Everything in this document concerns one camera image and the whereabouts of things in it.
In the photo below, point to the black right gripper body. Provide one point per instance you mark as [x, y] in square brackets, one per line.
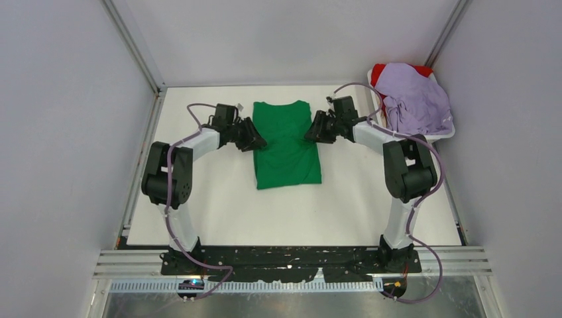
[332, 125]

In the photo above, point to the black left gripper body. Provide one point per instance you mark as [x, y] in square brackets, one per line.
[239, 132]

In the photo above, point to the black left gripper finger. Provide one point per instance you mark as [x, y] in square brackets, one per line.
[247, 145]
[253, 134]

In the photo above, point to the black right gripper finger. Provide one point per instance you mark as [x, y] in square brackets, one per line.
[316, 132]
[326, 138]

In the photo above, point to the green t-shirt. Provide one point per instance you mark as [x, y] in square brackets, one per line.
[288, 159]

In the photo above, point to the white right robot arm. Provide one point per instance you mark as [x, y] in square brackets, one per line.
[409, 171]

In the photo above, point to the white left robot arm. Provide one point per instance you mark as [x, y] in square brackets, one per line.
[167, 179]

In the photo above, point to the lavender t-shirt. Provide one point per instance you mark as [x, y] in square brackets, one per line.
[431, 117]

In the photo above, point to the red t-shirt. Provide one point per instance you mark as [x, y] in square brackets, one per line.
[403, 84]

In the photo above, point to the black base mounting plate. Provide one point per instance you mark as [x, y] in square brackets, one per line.
[286, 264]

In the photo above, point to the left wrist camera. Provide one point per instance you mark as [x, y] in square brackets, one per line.
[225, 115]

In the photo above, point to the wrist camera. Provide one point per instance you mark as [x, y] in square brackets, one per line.
[225, 115]
[344, 108]

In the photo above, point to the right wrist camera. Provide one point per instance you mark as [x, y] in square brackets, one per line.
[344, 108]

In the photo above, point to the aluminium frame rail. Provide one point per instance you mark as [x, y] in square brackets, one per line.
[128, 28]

